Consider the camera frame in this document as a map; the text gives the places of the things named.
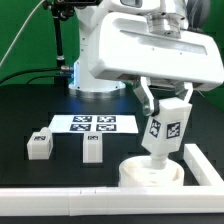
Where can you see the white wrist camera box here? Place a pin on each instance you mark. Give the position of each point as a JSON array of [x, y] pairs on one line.
[[142, 7]]

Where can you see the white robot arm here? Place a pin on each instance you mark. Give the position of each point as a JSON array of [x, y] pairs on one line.
[[170, 20]]

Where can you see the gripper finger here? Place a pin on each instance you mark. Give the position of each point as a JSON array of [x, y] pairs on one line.
[[184, 91], [150, 105]]

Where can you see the white L-shaped barrier wall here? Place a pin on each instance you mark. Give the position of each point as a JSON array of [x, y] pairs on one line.
[[206, 197]]

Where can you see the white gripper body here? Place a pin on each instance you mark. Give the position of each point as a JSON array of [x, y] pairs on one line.
[[121, 48]]

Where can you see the white marker sheet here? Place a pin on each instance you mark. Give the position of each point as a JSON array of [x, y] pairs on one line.
[[94, 123]]

